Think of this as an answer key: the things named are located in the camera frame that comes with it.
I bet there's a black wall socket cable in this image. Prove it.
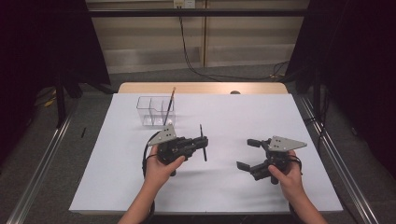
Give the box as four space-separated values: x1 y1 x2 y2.
177 6 290 81

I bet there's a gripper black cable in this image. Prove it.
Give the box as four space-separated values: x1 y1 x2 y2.
288 154 304 175
141 130 162 180

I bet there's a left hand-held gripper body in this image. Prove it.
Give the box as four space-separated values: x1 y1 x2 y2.
147 124 196 177

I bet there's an aluminium floor rail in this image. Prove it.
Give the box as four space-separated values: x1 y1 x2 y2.
6 102 78 224
298 94 379 224

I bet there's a person's left hand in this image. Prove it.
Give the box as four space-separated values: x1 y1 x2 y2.
145 145 187 188

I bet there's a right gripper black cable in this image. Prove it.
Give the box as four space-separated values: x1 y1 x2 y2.
288 154 304 175

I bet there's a black curtain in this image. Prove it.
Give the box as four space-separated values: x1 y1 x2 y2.
0 0 111 160
286 0 396 178

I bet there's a white wall socket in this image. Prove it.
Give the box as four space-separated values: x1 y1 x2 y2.
173 0 196 9

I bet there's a person's right hand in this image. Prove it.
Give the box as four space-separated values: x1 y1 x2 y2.
267 149 308 204

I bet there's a dark paintbrush with orange end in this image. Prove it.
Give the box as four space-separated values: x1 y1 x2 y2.
163 86 177 126

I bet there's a thin black paintbrush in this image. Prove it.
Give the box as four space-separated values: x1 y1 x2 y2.
199 123 208 162

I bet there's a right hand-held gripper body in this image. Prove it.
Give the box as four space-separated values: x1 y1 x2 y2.
249 135 308 185

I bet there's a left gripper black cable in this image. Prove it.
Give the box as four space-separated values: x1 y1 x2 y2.
141 130 162 180

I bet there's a clear acrylic divided holder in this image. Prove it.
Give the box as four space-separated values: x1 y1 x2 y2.
135 95 177 127

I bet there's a black horizontal frame bar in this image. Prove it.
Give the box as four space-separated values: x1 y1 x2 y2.
88 8 312 18

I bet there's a black metal stand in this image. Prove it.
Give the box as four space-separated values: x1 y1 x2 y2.
54 71 83 129

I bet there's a white table cover sheet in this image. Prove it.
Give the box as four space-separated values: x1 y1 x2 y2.
68 92 344 216

